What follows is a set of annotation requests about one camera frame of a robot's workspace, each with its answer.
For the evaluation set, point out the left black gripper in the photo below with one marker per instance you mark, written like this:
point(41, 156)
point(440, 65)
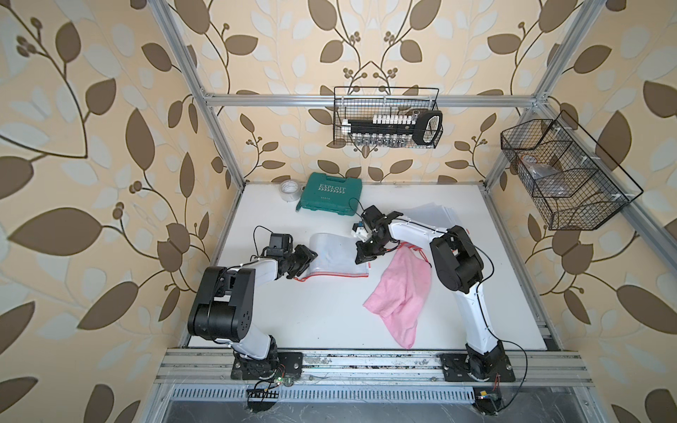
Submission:
point(303, 253)

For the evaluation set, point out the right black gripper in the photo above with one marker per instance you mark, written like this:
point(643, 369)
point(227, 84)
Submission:
point(362, 256)

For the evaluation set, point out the pink wiping cloth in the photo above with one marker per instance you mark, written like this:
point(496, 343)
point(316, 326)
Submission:
point(401, 293)

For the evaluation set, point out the wiped clear document bag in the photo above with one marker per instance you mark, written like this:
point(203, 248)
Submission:
point(434, 215)

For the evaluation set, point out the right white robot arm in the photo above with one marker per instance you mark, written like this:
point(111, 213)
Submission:
point(458, 265)

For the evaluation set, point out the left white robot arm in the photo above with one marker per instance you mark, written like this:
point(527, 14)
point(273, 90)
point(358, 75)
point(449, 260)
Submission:
point(222, 311)

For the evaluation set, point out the plastic bag in right basket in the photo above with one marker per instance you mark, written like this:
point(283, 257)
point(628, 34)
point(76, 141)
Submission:
point(548, 180)

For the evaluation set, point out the green plastic tool case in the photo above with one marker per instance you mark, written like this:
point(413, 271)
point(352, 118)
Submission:
point(331, 194)

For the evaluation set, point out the clear tape roll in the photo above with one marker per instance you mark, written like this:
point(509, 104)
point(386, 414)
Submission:
point(290, 190)

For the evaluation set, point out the black white tool in basket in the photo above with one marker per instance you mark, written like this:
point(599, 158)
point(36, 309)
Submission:
point(421, 129)

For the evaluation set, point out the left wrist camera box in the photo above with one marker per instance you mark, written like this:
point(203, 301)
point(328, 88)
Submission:
point(280, 245)

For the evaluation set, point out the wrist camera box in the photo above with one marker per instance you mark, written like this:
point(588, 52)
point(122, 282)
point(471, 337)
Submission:
point(280, 245)
point(372, 221)

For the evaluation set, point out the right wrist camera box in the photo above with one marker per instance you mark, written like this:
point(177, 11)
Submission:
point(372, 221)

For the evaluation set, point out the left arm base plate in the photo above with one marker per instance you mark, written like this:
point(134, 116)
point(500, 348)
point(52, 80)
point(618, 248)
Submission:
point(267, 365)

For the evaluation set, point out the black wire basket back wall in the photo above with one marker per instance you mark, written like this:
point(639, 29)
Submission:
point(358, 102)

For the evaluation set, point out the black wire basket wall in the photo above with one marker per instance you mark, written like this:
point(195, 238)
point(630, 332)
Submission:
point(575, 182)
point(358, 102)

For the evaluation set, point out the aluminium front rail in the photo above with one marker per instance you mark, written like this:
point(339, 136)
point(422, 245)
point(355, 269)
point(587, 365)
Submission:
point(533, 369)

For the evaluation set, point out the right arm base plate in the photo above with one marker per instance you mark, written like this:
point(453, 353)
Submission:
point(472, 367)

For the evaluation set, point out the black wire basket right wall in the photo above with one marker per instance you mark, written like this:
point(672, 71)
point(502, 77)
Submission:
point(575, 182)

